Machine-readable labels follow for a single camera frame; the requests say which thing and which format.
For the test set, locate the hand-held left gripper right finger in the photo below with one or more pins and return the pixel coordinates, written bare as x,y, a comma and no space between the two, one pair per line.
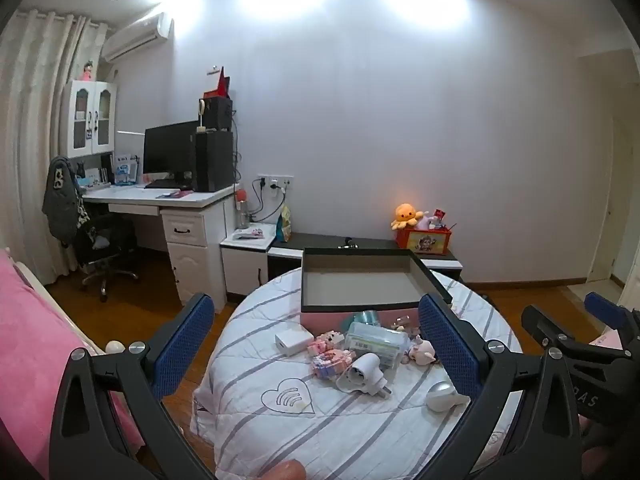
450,345

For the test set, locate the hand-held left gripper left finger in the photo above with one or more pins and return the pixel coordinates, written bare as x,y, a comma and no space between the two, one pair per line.
182,345

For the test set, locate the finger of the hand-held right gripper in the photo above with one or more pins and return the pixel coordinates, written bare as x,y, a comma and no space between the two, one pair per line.
600,305
540,325

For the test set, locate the silver and white gadget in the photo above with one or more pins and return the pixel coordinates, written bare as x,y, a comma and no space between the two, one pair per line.
442,392

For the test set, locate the white plug adapter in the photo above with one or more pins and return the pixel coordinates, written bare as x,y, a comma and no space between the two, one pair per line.
360,372

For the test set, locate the pink box with dark rim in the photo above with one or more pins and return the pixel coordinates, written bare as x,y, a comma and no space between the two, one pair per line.
360,280

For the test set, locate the white square charger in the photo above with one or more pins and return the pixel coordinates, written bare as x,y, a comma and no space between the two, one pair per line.
294,342

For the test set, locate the person's right hand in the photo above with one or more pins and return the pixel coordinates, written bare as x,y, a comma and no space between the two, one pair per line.
612,450

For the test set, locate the person's left hand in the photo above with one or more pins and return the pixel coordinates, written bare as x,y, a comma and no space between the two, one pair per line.
282,472

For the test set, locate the clear plastic container green label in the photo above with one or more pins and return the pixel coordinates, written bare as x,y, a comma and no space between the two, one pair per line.
375,345

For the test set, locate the teal plastic cup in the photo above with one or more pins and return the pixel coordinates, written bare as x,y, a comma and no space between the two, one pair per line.
367,317

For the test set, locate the striped white quilt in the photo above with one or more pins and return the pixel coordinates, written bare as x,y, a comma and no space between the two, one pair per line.
250,410

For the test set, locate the red storage box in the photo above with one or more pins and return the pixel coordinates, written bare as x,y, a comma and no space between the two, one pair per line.
425,242

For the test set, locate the white desk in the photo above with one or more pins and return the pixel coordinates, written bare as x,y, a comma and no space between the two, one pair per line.
190,230

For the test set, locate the black office chair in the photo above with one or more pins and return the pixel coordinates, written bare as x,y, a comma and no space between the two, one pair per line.
105,250

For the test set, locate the cat block figure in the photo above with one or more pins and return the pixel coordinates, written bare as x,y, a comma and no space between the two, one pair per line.
325,342

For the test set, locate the purple plush toy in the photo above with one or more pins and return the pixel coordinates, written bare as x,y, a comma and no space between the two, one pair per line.
427,221

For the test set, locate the small printed pouch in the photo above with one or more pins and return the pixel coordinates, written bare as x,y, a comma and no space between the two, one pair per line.
250,233

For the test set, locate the orange octopus plush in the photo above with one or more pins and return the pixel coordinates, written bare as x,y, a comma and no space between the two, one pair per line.
406,215

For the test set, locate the red-capped water bottle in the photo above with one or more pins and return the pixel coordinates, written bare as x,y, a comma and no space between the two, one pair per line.
242,210

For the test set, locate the pink blanket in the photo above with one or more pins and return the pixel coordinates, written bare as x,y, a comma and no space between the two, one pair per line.
35,340

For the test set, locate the yellow snack bag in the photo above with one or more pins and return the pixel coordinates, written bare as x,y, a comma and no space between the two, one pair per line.
284,222

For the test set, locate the black keyboard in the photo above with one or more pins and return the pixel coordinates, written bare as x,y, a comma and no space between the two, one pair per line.
167,185

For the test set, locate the blue tissue pack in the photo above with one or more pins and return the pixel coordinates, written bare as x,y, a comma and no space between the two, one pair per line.
125,170

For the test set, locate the black computer tower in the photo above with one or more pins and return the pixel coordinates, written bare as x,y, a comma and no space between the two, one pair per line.
215,162

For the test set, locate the grey jacket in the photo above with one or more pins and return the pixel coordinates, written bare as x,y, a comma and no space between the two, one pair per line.
62,195

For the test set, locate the black computer monitor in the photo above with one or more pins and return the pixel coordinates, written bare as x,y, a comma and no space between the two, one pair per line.
167,152

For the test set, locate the black speaker box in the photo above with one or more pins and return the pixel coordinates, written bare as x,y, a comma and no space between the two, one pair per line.
219,114

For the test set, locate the white glass-door cabinet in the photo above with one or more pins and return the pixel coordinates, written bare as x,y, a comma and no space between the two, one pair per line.
90,120

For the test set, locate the red gift bag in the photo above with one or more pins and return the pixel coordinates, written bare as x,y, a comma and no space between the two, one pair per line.
220,87

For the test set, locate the beige curtain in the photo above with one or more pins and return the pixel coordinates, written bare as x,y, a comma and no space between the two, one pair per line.
30,110

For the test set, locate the pink doll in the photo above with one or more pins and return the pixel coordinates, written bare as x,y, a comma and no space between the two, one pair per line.
88,71

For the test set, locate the white air conditioner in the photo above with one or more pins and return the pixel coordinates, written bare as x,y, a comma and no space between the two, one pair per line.
135,35

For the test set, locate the white bed frame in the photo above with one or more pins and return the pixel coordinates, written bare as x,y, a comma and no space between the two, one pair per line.
115,347

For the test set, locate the wall power outlet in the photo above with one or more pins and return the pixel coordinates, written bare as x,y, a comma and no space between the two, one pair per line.
275,182

